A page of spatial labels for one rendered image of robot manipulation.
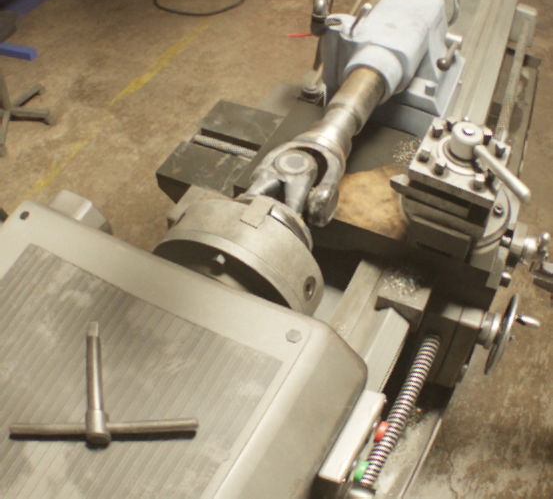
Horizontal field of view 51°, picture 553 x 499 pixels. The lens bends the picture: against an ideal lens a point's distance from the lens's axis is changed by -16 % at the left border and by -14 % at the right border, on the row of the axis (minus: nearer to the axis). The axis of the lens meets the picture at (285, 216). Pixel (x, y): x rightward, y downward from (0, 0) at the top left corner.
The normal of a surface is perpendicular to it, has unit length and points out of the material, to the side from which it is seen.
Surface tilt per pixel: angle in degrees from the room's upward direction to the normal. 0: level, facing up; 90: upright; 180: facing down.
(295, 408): 45
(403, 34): 0
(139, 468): 0
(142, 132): 0
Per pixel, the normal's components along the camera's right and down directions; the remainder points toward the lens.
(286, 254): 0.59, -0.32
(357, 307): 0.00, -0.69
